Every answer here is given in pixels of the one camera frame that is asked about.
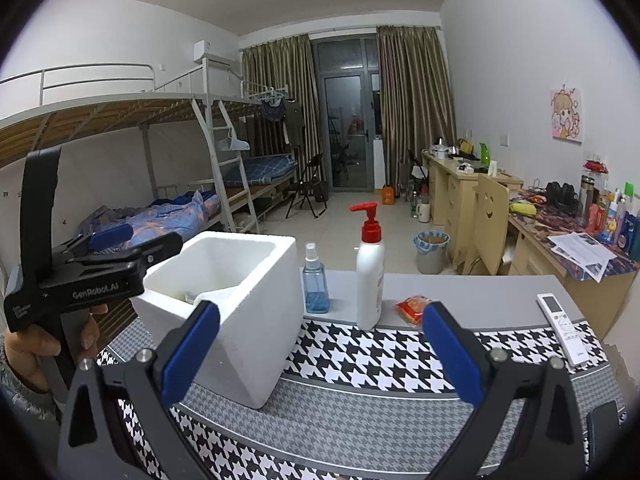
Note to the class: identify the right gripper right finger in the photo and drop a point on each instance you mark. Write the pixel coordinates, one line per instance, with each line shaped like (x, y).
(547, 440)

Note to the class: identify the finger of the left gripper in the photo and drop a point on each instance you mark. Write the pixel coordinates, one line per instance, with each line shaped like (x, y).
(93, 243)
(147, 254)

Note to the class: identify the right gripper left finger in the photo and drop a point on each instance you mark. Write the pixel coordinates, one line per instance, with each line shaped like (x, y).
(94, 441)

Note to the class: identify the grey jacket forearm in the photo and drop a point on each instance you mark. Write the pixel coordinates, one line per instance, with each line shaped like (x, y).
(25, 401)

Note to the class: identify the person's left hand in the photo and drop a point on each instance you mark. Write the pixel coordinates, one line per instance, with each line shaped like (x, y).
(21, 351)

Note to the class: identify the black smartphone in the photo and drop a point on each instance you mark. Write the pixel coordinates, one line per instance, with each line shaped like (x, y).
(603, 426)

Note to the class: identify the blue plaid blanket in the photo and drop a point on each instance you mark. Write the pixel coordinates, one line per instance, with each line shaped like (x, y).
(186, 215)

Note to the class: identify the white remote control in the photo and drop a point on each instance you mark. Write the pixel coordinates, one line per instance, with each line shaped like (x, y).
(568, 337)

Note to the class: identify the white styrofoam box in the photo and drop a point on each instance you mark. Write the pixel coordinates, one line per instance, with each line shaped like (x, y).
(254, 280)

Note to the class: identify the white metal bunk bed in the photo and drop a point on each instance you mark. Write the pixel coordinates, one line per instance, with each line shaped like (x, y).
(237, 179)

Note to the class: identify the houndstooth table cloth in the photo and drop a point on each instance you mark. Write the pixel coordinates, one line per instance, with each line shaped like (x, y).
(352, 404)

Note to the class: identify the blue spray bottle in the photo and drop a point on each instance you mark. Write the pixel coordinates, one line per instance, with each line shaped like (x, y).
(315, 287)

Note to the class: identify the black folding chair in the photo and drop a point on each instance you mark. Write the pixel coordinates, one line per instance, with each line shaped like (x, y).
(310, 186)

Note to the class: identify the red snack packet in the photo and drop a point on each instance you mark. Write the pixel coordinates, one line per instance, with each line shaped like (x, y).
(411, 309)

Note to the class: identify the wooden smiley chair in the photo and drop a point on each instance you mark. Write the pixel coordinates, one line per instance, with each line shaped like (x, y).
(490, 226)

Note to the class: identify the printed paper sheets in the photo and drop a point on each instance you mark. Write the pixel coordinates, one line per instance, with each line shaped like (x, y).
(583, 250)

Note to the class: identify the brown curtains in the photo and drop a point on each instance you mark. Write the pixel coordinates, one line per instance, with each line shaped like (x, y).
(415, 109)

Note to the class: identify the wooden desk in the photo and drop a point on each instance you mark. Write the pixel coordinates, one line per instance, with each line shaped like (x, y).
(453, 201)

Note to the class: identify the white air conditioner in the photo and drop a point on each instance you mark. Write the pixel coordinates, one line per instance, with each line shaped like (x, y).
(203, 50)

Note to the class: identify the blue rimmed waste bin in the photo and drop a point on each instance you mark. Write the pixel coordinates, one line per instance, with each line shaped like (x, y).
(431, 249)

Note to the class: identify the white pump lotion bottle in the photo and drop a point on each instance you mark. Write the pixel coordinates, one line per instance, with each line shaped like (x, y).
(369, 269)

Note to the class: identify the group of toiletry bottles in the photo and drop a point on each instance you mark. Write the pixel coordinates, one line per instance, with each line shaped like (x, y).
(611, 214)

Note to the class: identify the orange floor container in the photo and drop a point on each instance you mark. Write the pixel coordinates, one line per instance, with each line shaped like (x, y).
(388, 195)

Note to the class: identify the glass balcony door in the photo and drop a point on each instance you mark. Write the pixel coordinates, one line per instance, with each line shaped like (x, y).
(348, 90)

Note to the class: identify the anime girl poster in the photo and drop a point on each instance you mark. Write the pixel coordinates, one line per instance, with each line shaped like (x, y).
(566, 114)

